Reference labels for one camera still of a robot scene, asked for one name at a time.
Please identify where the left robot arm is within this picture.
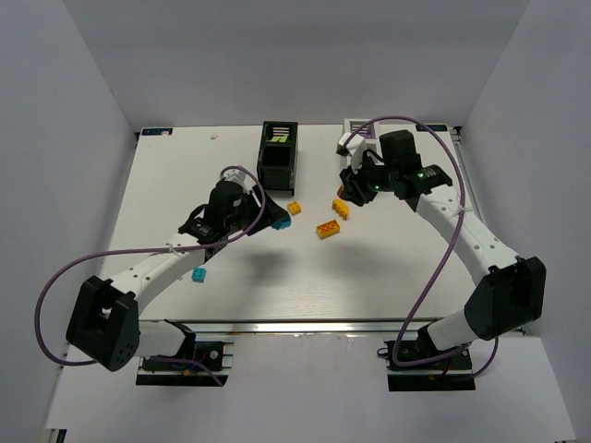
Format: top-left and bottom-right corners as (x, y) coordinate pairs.
(66, 180), (291, 372)

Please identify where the xdof logo sticker right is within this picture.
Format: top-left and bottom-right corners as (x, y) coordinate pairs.
(416, 124), (449, 132)

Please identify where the yellow curved lego brick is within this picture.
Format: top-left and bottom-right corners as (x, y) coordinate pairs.
(332, 198), (350, 220)

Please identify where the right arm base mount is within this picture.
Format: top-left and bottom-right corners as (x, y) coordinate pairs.
(376, 341), (476, 392)

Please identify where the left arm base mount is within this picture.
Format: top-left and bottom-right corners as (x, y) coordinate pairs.
(136, 339), (235, 388)

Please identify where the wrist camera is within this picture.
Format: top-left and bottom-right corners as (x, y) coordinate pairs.
(220, 166), (249, 191)
(336, 132), (367, 174)

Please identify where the xdof logo sticker left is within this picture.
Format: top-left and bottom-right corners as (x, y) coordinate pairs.
(140, 127), (173, 137)

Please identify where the white slotted container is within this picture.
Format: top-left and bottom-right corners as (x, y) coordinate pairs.
(343, 119), (381, 156)

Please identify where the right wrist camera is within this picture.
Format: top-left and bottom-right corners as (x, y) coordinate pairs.
(336, 132), (367, 174)

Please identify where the yellow square lego brick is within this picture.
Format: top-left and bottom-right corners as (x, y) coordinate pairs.
(287, 201), (302, 216)

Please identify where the xdof logo sticker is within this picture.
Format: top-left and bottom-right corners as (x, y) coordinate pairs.
(140, 127), (173, 137)
(416, 124), (449, 132)

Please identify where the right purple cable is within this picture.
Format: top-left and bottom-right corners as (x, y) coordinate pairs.
(350, 114), (500, 382)

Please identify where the orange long lego brick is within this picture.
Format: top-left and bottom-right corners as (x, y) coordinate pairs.
(316, 220), (341, 240)

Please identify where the purple cable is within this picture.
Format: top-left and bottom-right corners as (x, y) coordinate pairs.
(350, 114), (500, 382)
(34, 165), (266, 387)

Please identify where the green lego brick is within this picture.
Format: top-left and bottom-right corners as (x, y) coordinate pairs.
(269, 135), (289, 143)

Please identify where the cyan lego brick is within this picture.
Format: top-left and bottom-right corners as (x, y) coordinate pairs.
(271, 218), (292, 231)
(191, 267), (207, 282)

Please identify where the cyan lego brick front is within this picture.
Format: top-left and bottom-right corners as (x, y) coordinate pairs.
(191, 267), (207, 282)

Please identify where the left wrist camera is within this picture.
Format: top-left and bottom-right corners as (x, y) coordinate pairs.
(220, 166), (249, 191)

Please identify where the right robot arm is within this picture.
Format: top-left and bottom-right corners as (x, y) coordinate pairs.
(337, 130), (547, 367)

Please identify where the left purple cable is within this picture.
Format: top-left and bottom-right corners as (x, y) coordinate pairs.
(34, 165), (266, 387)

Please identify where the black slotted container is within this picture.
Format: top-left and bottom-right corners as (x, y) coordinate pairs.
(257, 121), (298, 196)

